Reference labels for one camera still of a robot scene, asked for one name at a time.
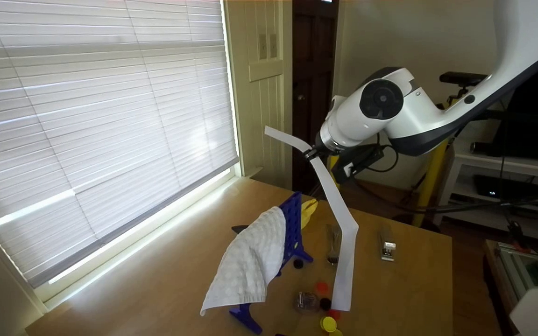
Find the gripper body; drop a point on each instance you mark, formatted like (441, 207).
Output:
(321, 150)

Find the long white paper strip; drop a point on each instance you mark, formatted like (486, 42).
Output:
(339, 210)

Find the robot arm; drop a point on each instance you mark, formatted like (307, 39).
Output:
(442, 116)

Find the yellow plastic object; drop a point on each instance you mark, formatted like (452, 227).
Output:
(308, 210)

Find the black flat object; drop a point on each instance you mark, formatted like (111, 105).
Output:
(238, 229)

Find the dark brown door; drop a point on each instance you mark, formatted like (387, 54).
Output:
(313, 65)

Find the clear plastic cutlery packet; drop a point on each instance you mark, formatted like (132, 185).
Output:
(333, 242)

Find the black game disc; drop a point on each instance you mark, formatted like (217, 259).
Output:
(325, 304)
(298, 263)

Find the silver stapler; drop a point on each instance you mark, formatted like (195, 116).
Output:
(387, 247)

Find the white textured towel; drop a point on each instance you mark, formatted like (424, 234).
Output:
(250, 261)

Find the orange game disc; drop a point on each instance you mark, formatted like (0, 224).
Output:
(322, 287)

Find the small clear plastic container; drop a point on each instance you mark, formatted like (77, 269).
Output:
(307, 302)

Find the red game disc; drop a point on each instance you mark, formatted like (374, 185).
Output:
(335, 315)

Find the yellow game disc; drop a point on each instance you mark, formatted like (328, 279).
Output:
(328, 324)
(336, 333)

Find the white media shelf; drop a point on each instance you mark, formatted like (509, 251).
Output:
(507, 168)

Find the black media box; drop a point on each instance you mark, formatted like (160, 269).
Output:
(507, 187)

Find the black television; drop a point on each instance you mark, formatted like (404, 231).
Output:
(537, 116)

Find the white window blinds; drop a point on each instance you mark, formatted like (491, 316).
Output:
(91, 130)

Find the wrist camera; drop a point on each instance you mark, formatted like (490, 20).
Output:
(361, 158)

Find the blue disc game frame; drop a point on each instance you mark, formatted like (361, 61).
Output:
(292, 224)

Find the wall switch plate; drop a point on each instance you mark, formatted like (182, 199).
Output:
(267, 46)

